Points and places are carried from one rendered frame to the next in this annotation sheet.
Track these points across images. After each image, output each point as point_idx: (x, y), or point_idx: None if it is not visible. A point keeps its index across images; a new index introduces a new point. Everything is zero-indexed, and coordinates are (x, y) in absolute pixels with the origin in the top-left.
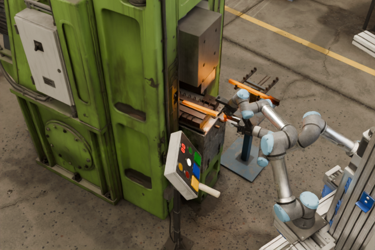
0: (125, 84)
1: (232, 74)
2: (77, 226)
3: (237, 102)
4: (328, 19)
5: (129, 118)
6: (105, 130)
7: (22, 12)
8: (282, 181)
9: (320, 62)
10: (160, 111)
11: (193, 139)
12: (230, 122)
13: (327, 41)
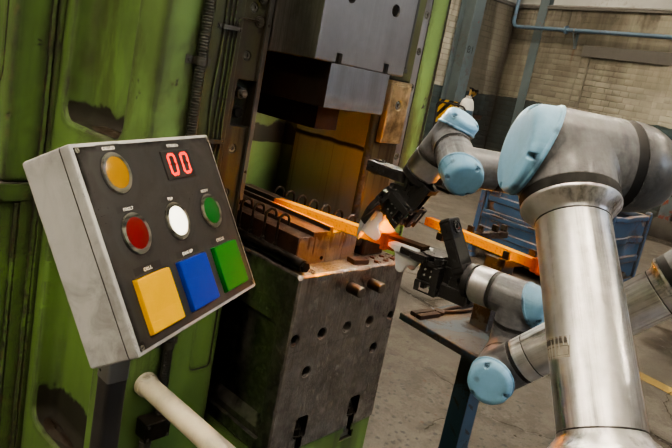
0: (115, 27)
1: (444, 364)
2: None
3: (433, 144)
4: (668, 346)
5: (86, 138)
6: (19, 194)
7: None
8: (594, 318)
9: (654, 401)
10: (170, 79)
11: (268, 301)
12: (399, 246)
13: (668, 374)
